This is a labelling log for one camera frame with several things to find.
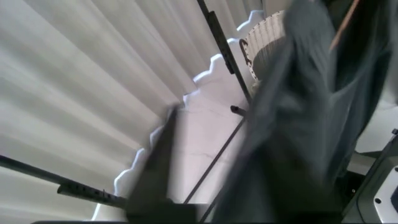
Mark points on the black clothes rack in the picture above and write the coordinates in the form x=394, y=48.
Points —
x=222, y=40

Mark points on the pink clothes hanger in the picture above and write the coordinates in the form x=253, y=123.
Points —
x=343, y=26

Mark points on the white curtain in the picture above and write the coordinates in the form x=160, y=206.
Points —
x=77, y=77

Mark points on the white laundry basket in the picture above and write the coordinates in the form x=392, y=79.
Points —
x=267, y=31

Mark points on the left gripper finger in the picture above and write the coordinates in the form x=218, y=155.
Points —
x=155, y=186

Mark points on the dark grey shirt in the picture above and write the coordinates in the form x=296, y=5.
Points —
x=295, y=124

